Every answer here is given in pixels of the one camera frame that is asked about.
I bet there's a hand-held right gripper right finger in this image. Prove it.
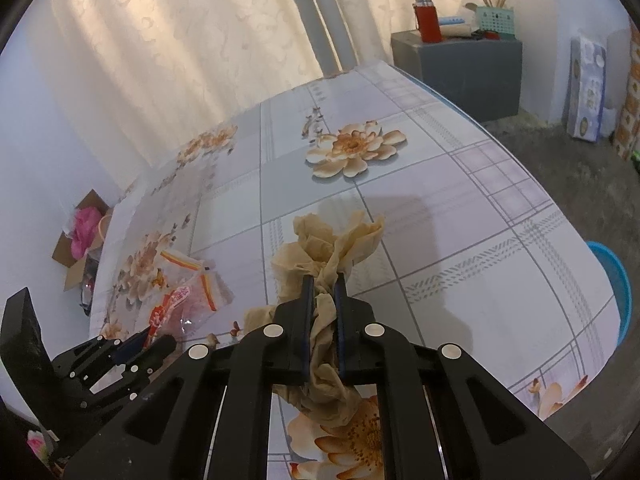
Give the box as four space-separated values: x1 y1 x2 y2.
334 276 591 480

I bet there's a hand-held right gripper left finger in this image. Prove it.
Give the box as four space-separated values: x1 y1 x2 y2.
65 276 316 480

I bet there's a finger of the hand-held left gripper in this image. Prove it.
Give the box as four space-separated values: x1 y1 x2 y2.
75 336 178 412
51 331 152 384

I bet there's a clear snack bag red label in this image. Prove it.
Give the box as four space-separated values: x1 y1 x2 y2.
142 250 234 351

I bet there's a beige paper towel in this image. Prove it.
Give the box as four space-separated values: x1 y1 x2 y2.
243 210 387 429

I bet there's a blue plastic bucket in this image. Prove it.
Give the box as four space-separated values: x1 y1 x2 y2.
585 241 634 349

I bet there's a brown cardboard box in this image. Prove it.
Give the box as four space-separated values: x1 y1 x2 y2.
51 189 114 292

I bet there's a floral tablecloth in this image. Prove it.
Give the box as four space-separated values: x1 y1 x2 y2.
87 60 618 480

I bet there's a grey cabinet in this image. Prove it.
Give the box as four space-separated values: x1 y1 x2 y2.
391 30 523 122

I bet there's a cream patterned curtain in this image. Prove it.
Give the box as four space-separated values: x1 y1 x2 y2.
0 0 482 197

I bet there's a red thermos bottle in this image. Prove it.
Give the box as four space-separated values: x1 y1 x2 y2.
412 0 442 43

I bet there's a white blue rolled item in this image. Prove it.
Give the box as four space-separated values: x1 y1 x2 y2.
439 16 476 40

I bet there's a white blue tissue pack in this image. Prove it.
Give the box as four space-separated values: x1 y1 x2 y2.
567 35 609 141

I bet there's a teal desk pen holder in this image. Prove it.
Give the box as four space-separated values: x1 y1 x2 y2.
474 0 516 39

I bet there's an orange patterned tall box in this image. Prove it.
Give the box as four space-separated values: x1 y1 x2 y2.
612 27 640 161

